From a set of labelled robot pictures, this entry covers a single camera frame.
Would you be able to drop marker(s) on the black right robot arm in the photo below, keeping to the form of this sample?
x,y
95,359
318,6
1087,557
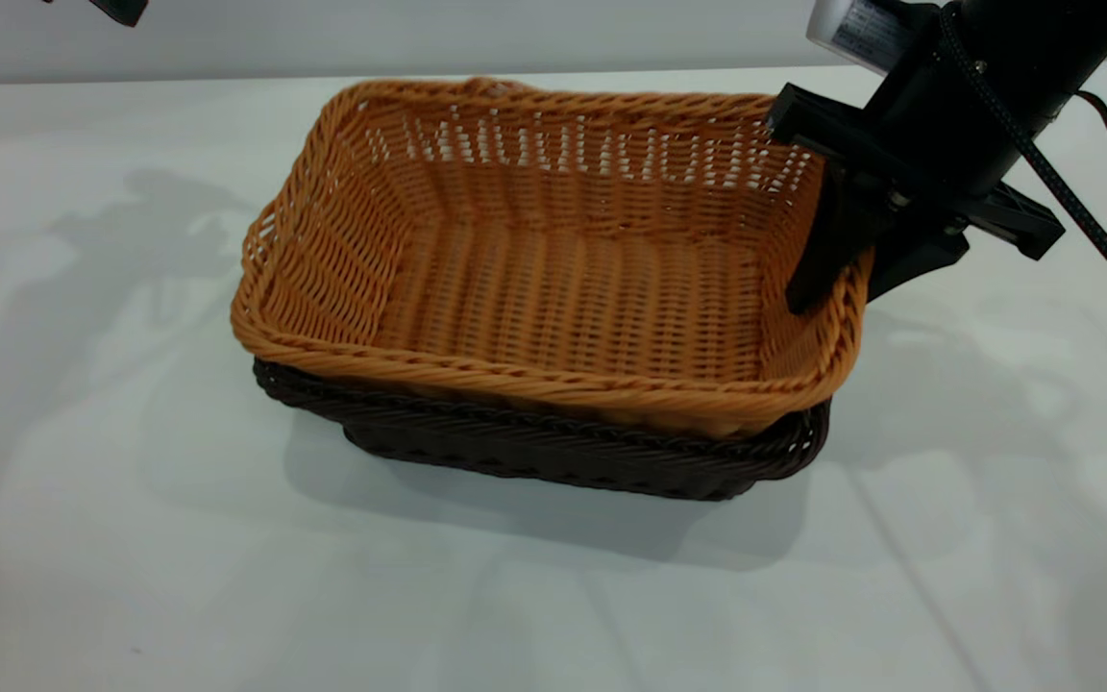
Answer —
x,y
1072,38

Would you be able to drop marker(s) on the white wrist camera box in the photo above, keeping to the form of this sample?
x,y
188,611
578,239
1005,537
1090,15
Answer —
x,y
856,34

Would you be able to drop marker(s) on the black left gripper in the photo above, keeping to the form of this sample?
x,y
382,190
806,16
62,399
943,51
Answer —
x,y
121,10

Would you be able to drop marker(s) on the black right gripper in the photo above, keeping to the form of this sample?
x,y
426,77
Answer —
x,y
938,125

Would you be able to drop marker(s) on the orange woven plastic basket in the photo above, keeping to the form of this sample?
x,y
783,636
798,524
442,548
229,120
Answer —
x,y
563,298

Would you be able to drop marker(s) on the black woven plastic basket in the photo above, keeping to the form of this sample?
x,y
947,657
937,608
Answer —
x,y
534,452

